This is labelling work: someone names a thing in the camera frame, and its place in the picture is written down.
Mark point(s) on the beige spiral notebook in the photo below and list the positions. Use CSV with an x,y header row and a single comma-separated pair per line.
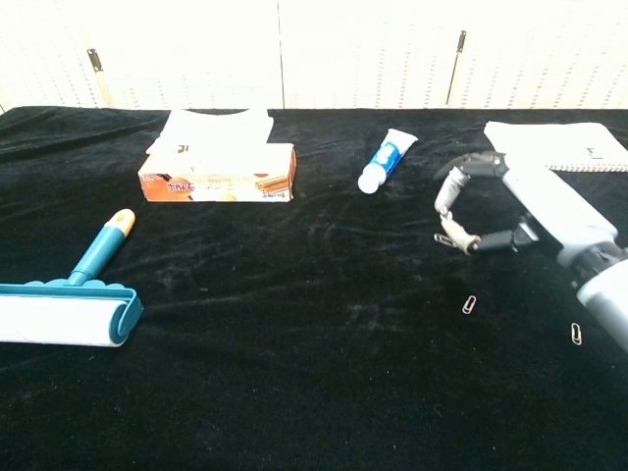
x,y
564,142

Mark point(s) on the teal lint roller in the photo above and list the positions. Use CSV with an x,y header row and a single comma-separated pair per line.
x,y
59,319

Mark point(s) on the silver paper clip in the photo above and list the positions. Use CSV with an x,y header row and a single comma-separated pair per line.
x,y
576,333
470,304
444,239

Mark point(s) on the woven folding screen panel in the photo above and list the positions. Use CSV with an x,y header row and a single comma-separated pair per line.
x,y
368,54
44,59
544,54
196,54

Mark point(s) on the blue white toothpaste tube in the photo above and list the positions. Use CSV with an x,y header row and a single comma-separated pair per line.
x,y
387,157

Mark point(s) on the orange snack box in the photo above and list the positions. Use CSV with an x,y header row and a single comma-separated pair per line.
x,y
216,172

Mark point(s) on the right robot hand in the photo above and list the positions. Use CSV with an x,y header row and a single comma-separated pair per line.
x,y
554,201

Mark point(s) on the black screen hinge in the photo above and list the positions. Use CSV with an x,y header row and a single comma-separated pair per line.
x,y
461,41
95,60

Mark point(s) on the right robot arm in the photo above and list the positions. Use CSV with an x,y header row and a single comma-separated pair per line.
x,y
606,289

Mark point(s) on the black velvet tablecloth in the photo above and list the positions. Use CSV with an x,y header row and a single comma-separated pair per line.
x,y
294,343

